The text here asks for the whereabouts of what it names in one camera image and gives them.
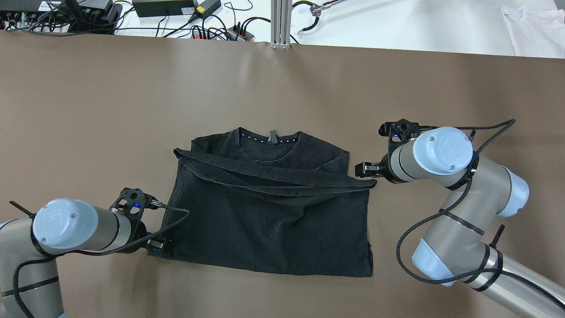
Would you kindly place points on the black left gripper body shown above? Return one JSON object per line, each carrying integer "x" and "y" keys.
{"x": 139, "y": 235}

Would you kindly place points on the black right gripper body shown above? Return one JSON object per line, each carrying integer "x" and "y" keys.
{"x": 383, "y": 170}

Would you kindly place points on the black t-shirt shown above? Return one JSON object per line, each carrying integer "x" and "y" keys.
{"x": 286, "y": 206}

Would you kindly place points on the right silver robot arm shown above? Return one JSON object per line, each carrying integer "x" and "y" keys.
{"x": 447, "y": 247}

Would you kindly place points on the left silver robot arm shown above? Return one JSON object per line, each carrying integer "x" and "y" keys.
{"x": 30, "y": 248}

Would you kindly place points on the white cloth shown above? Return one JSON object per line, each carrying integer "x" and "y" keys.
{"x": 535, "y": 33}

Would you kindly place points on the black power adapter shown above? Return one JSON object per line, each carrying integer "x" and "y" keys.
{"x": 156, "y": 8}

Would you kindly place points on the aluminium cage frame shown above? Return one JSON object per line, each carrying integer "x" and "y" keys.
{"x": 280, "y": 24}

